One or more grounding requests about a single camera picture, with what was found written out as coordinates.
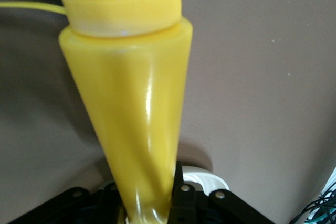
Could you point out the yellow squeeze bottle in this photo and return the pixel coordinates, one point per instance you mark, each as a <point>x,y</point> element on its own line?
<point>126,90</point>

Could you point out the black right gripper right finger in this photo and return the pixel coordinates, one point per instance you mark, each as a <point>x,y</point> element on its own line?
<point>189,205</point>

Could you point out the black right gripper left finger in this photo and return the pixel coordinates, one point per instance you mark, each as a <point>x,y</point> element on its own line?
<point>78,208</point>

